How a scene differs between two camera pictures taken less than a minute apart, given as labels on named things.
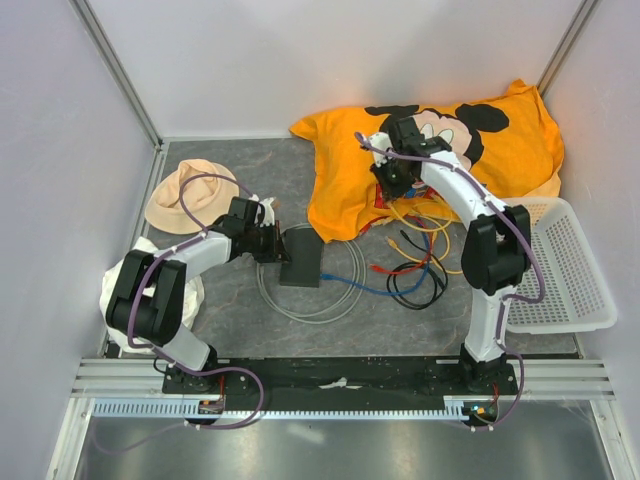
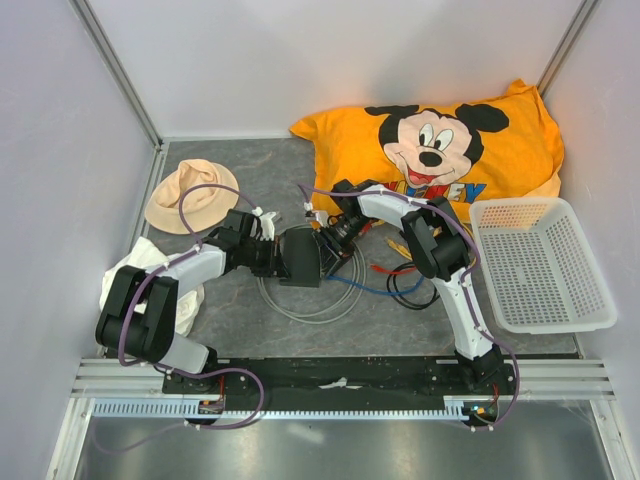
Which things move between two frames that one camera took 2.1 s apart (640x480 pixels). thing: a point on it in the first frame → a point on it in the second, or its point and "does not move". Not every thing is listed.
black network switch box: x=305 y=251 does not move
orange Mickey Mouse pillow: x=506 y=144 does not move
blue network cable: x=377 y=291 does not move
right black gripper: x=389 y=190 → x=331 y=250
